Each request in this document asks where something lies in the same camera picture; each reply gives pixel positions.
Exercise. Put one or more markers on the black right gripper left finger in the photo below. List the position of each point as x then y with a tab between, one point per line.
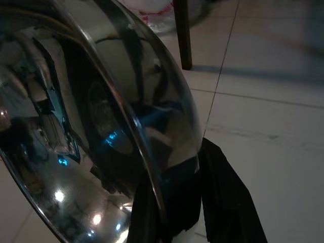
146	222

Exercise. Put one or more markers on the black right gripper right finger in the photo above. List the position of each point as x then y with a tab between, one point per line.
227	197

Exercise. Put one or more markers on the shiny steel bowl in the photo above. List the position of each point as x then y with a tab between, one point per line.
96	114

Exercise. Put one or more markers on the brown wooden chair leg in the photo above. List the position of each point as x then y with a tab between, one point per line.
183	38

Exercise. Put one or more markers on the grey round base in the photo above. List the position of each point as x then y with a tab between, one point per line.
200	10

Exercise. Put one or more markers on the white plastic bag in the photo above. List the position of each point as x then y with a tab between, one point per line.
158	15

